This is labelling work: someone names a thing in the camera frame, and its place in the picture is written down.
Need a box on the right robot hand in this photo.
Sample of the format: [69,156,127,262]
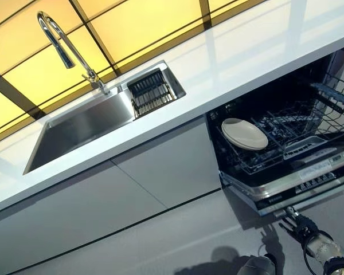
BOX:
[278,206,319,245]

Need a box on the black built-in dishwasher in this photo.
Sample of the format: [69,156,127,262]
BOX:
[205,45,344,223]

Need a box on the grey robot body shell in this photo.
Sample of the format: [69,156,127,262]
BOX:
[236,254,277,275]

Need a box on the narrow white cabinet door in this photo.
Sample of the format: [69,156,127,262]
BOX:
[111,115,223,210]

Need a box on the wide white cabinet door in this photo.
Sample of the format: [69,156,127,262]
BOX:
[0,160,169,275]

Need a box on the stainless steel sink basin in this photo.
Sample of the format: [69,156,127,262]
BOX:
[22,60,187,176]

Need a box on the chrome gooseneck kitchen faucet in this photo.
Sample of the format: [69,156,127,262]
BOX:
[37,10,112,96]

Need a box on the dishwasher lower wire basket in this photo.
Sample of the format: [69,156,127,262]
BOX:
[213,101,334,176]

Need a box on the dishwasher wire basket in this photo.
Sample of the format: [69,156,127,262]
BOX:
[308,72,344,139]
[213,101,334,176]

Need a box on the dishwasher upper wire basket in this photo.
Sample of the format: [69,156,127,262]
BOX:
[308,72,344,139]

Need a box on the black wire dish rack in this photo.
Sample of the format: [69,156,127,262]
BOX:
[127,69,178,117]

